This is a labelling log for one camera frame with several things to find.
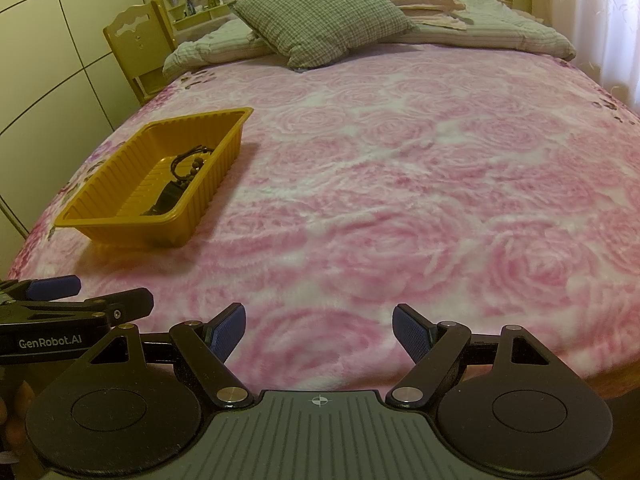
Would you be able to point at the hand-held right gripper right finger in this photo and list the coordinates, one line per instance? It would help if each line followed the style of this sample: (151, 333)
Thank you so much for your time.
(410, 332)

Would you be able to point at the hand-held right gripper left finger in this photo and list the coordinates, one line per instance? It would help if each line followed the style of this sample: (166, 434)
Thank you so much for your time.
(230, 332)

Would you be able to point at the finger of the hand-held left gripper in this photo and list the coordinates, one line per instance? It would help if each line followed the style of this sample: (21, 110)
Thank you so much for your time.
(52, 287)
(132, 302)

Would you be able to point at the yellow plastic tray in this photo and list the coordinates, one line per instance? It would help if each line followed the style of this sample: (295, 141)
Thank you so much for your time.
(125, 227)

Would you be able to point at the black accessories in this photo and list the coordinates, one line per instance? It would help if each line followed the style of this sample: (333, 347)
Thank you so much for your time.
(170, 195)

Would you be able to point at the person's left hand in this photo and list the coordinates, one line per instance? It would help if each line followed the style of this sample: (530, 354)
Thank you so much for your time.
(12, 410)

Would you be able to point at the pink floral blanket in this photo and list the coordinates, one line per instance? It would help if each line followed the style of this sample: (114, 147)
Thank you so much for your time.
(400, 185)

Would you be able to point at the cream panel wardrobe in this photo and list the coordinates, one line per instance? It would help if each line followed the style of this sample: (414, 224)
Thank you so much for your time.
(50, 60)

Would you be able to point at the wooden chair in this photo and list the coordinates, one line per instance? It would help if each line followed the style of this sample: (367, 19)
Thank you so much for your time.
(132, 45)

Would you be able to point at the small cream shelf organizer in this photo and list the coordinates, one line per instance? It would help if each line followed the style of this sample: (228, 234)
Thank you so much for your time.
(200, 21)

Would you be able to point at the dark blue bottle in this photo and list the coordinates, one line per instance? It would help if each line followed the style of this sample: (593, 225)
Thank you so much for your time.
(190, 8)

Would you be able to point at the pale striped quilt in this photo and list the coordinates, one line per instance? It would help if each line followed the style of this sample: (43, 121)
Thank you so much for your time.
(500, 30)

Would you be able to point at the grey checked cushion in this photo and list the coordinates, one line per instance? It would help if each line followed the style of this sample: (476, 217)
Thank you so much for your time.
(320, 15)

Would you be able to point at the white lace curtain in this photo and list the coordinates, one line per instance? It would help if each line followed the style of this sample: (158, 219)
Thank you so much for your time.
(600, 20)

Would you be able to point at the wooden bed frame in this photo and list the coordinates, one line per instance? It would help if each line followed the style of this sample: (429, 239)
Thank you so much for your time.
(625, 382)

